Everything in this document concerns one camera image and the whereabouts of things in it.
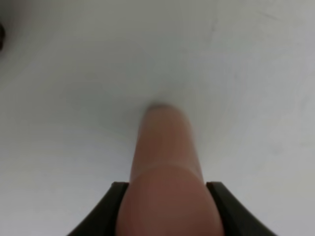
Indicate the pink bottle white cap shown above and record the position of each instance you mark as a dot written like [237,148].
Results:
[167,195]

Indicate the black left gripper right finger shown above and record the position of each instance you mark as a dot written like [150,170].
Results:
[236,219]

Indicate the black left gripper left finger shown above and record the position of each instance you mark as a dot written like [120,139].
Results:
[101,221]

